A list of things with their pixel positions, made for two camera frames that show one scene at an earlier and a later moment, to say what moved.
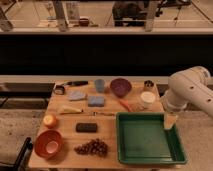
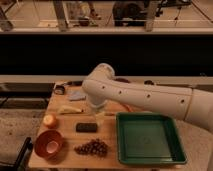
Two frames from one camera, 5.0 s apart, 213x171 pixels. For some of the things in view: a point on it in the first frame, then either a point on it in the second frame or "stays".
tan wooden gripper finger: (169, 120) to (100, 117)
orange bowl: (48, 144) stays
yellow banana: (69, 109) stays
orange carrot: (126, 104) stays
